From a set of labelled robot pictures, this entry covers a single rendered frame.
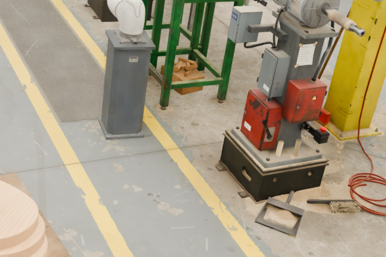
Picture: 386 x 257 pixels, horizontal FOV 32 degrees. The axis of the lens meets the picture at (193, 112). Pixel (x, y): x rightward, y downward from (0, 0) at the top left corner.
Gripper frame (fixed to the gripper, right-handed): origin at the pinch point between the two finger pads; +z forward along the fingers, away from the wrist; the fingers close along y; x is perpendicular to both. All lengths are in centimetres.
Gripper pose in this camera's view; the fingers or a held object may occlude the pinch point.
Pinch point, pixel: (263, 2)
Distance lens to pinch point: 448.5
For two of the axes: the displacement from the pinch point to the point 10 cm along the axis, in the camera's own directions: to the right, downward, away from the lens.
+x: 2.8, -8.7, -4.1
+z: 4.4, 4.9, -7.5
